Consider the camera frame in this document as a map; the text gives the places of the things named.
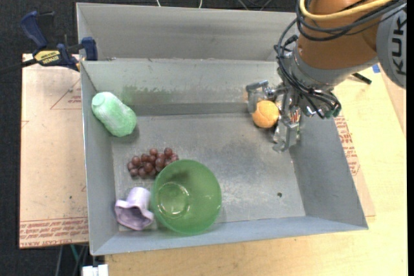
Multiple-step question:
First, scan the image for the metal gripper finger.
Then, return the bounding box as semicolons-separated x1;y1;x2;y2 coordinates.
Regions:
272;121;302;153
245;80;276;114

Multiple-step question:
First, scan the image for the orange ball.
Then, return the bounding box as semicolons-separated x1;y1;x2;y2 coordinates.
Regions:
251;100;280;130

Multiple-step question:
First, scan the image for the grey metal bin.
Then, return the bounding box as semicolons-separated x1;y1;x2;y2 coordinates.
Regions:
76;2;369;257

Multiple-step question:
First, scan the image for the green plastic bowl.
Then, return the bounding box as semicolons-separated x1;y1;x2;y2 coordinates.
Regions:
150;158;223;235

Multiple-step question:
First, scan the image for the bunch of red-brown grapes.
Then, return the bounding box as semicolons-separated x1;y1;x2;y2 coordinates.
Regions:
126;147;180;179

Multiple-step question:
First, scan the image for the pale green plastic bottle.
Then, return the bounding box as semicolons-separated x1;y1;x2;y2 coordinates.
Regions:
91;91;138;138

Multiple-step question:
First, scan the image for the pale purple cloth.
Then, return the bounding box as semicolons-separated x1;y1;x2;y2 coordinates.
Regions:
114;186;155;231

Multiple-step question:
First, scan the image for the brown cardboard board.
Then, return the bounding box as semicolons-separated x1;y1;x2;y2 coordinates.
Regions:
19;53;376;250

